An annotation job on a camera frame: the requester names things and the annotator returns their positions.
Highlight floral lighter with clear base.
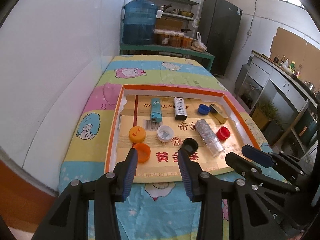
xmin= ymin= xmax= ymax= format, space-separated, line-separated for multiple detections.
xmin=195 ymin=119 xmax=225 ymax=157

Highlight plastic bag of food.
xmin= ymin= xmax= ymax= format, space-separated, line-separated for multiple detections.
xmin=190 ymin=32 xmax=207 ymax=52

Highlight teal patterned lighter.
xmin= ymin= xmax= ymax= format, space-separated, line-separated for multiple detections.
xmin=150 ymin=98 xmax=162 ymax=123

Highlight white hello kitty box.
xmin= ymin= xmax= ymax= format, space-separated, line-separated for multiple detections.
xmin=174 ymin=98 xmax=187 ymax=121

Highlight green low bench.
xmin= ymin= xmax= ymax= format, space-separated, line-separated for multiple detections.
xmin=120 ymin=43 xmax=215 ymax=72

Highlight gold rectangular box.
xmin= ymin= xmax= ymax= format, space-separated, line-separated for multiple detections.
xmin=209 ymin=103 xmax=228 ymax=124

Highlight brown cardboard box on shelf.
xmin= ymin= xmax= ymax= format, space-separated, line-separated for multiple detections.
xmin=155 ymin=18 xmax=183 ymax=31

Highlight metal kitchen shelf rack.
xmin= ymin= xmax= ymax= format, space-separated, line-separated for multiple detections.
xmin=134 ymin=0 xmax=205 ymax=38

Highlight black bottle cap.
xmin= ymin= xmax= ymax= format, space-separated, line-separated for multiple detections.
xmin=181 ymin=138 xmax=199 ymax=154

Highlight blue water jug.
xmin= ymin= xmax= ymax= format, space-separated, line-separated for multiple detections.
xmin=122 ymin=0 xmax=158 ymax=45

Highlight orange rimmed cardboard tray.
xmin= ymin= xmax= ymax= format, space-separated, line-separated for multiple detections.
xmin=104 ymin=85 xmax=260 ymax=183

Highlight white bottle cap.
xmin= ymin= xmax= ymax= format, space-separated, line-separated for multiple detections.
xmin=157 ymin=125 xmax=174 ymax=142

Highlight white kitchen counter cabinet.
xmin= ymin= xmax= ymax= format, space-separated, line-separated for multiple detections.
xmin=235 ymin=51 xmax=318 ymax=156

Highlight red bottle cap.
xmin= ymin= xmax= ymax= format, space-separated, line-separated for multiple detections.
xmin=216 ymin=126 xmax=231 ymax=141

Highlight orange yellow bottle cap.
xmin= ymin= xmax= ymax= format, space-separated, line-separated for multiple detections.
xmin=129 ymin=126 xmax=146 ymax=144

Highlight colourful cartoon sheep quilt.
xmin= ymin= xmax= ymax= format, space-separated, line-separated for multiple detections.
xmin=59 ymin=55 xmax=271 ymax=239

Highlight dark grey refrigerator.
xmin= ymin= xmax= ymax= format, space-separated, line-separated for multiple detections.
xmin=198 ymin=0 xmax=242 ymax=76

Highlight blue bottle cap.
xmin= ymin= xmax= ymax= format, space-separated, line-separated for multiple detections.
xmin=198 ymin=104 xmax=210 ymax=115

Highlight green plant in crate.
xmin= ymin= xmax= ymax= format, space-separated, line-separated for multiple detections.
xmin=251 ymin=100 xmax=283 ymax=131

